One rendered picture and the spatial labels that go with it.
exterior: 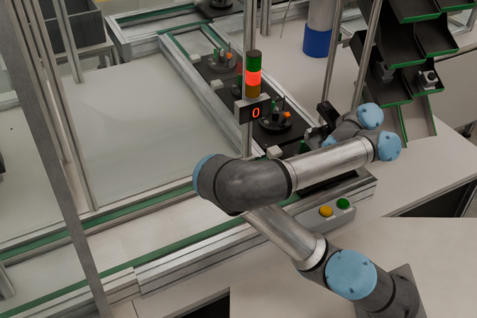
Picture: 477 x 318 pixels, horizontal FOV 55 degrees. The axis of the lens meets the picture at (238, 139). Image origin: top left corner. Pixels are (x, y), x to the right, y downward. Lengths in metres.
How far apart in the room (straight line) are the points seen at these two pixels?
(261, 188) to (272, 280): 0.59
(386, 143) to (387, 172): 0.73
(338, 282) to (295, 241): 0.14
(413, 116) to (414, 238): 0.47
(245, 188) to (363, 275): 0.39
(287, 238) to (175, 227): 0.49
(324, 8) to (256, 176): 1.54
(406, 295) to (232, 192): 0.58
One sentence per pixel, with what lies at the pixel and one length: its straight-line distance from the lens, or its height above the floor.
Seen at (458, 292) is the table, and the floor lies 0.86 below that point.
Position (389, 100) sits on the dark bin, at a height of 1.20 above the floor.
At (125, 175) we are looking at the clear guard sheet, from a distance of 1.55.
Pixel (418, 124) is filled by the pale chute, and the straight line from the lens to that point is 1.90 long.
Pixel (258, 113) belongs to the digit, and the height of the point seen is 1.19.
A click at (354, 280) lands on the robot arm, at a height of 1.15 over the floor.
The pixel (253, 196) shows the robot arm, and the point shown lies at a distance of 0.98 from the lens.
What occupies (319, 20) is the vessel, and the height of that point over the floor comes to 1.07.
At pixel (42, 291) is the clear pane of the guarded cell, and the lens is 1.28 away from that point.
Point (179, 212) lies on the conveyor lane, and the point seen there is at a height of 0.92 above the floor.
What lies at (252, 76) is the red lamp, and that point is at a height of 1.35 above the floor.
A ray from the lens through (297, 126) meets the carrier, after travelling 1.86.
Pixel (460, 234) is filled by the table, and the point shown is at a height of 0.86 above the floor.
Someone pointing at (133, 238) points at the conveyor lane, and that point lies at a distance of 1.56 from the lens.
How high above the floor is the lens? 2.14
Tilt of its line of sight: 41 degrees down
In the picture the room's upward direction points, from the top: 1 degrees clockwise
